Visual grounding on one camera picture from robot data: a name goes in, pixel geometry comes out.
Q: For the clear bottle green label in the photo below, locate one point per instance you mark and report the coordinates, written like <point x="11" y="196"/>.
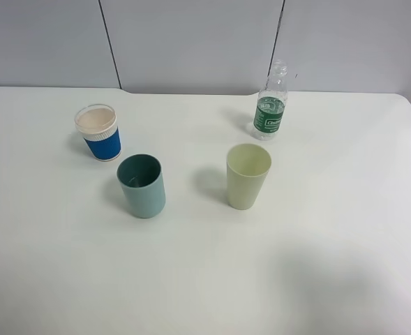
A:
<point x="271" y="102"/>

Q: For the blue paper cup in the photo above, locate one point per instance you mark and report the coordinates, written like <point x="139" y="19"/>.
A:
<point x="98" y="126"/>

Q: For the pale yellow plastic cup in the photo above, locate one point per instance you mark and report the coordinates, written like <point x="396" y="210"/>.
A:
<point x="247" y="168"/>

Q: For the teal plastic cup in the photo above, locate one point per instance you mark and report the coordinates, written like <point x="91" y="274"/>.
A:
<point x="141" y="180"/>

